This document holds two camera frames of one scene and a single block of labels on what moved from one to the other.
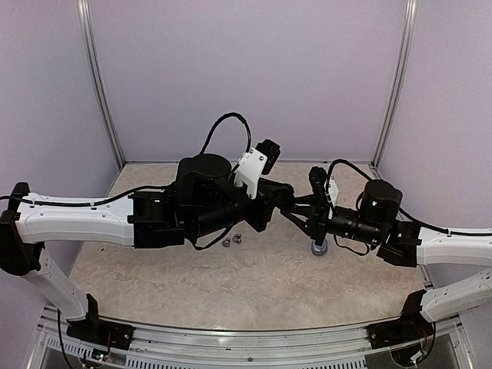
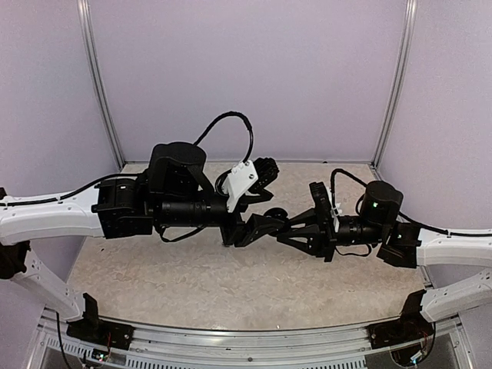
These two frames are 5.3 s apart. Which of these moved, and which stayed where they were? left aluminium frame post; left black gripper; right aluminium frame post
Moved: left black gripper
Stayed: right aluminium frame post; left aluminium frame post
